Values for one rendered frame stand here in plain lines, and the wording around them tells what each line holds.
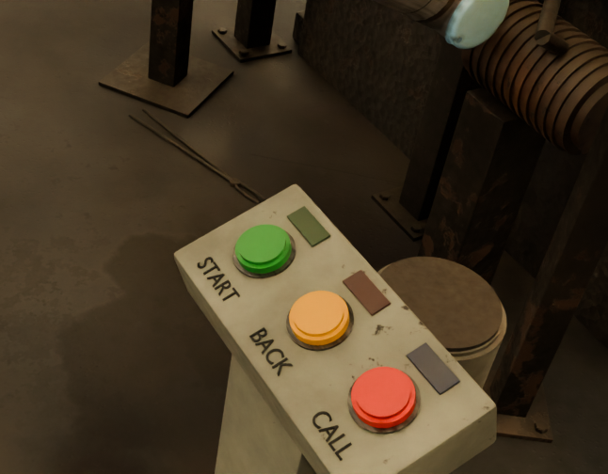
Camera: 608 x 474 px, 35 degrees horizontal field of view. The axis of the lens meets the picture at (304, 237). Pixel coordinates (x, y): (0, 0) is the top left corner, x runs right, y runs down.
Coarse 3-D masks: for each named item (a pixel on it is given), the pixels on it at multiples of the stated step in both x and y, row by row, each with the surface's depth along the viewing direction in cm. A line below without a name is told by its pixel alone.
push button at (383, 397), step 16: (384, 368) 61; (368, 384) 60; (384, 384) 60; (400, 384) 60; (352, 400) 60; (368, 400) 59; (384, 400) 59; (400, 400) 59; (368, 416) 59; (384, 416) 59; (400, 416) 59
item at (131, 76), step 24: (168, 0) 181; (192, 0) 185; (168, 24) 184; (144, 48) 202; (168, 48) 187; (120, 72) 193; (144, 72) 195; (168, 72) 191; (192, 72) 197; (216, 72) 199; (144, 96) 188; (168, 96) 189; (192, 96) 191
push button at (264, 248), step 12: (252, 228) 70; (264, 228) 69; (276, 228) 69; (240, 240) 69; (252, 240) 69; (264, 240) 69; (276, 240) 69; (288, 240) 69; (240, 252) 68; (252, 252) 68; (264, 252) 68; (276, 252) 68; (288, 252) 68; (240, 264) 69; (252, 264) 68; (264, 264) 68; (276, 264) 68
